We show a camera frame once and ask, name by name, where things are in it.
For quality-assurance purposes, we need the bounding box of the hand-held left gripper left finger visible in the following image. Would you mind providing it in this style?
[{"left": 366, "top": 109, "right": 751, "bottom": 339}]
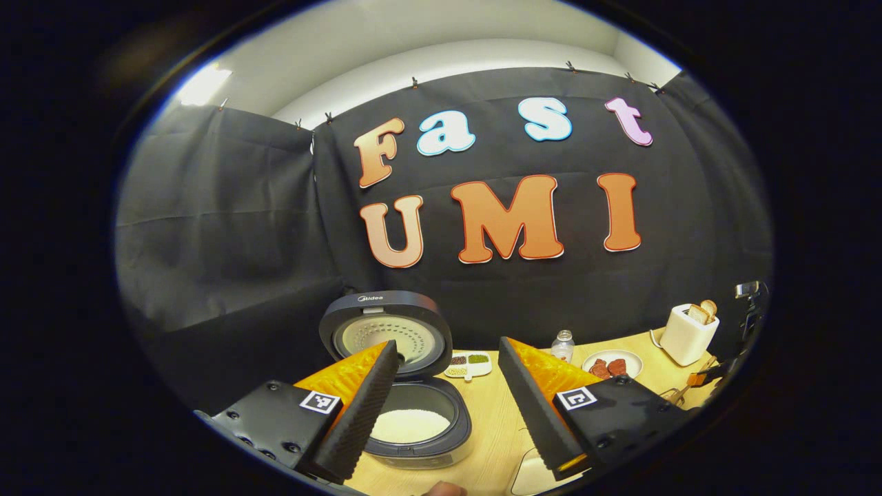
[{"left": 195, "top": 339, "right": 400, "bottom": 485}]

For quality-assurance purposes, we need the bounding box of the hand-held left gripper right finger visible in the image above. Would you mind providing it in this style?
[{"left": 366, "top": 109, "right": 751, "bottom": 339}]
[{"left": 498, "top": 336, "right": 697, "bottom": 482}]

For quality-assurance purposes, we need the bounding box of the white rice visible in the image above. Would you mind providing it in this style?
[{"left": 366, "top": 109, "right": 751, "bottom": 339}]
[{"left": 370, "top": 409, "right": 452, "bottom": 445}]

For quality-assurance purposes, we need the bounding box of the dark grey rice cooker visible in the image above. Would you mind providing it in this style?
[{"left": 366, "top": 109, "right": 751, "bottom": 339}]
[{"left": 318, "top": 291, "right": 475, "bottom": 471}]

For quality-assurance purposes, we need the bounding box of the white toaster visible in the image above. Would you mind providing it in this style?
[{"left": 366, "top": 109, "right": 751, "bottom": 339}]
[{"left": 660, "top": 304, "right": 720, "bottom": 366}]

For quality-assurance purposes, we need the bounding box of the white container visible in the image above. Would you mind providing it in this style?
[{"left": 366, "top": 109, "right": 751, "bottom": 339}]
[{"left": 509, "top": 448, "right": 586, "bottom": 495}]

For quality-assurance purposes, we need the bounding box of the white round plate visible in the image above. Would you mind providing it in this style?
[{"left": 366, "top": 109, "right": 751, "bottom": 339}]
[{"left": 582, "top": 349, "right": 644, "bottom": 381}]

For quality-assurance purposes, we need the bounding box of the white divided seasoning dish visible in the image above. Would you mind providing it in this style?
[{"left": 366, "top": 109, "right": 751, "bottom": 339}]
[{"left": 444, "top": 351, "right": 493, "bottom": 382}]

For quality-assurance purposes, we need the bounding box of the black backdrop cloth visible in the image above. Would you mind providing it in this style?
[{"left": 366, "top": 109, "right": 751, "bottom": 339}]
[{"left": 116, "top": 65, "right": 772, "bottom": 414}]

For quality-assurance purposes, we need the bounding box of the rectangular ceiling light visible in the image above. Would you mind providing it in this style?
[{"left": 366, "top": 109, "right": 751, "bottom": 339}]
[{"left": 176, "top": 63, "right": 233, "bottom": 106}]

